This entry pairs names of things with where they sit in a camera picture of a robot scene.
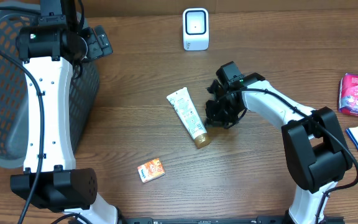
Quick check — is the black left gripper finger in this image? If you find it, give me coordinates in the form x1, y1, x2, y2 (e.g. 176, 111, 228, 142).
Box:
94, 26, 113, 56
80, 27, 103, 61

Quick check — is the white bamboo print tube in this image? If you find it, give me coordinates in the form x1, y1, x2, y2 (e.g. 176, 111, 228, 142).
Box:
167, 87, 211, 149

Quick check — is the small orange box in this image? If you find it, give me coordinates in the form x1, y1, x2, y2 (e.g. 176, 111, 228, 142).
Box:
137, 158, 165, 183

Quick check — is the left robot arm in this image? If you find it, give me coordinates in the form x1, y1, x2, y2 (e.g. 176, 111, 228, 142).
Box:
10, 1, 121, 223

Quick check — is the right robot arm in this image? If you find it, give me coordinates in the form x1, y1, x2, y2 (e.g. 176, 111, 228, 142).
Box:
205, 62, 354, 223

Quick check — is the white barcode scanner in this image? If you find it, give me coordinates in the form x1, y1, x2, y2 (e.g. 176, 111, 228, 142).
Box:
182, 7, 209, 51

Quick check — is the grey plastic shopping basket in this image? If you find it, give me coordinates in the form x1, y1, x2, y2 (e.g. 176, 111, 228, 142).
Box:
0, 1, 99, 169

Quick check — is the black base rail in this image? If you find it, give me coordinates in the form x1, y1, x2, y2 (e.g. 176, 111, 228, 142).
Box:
126, 215, 293, 224

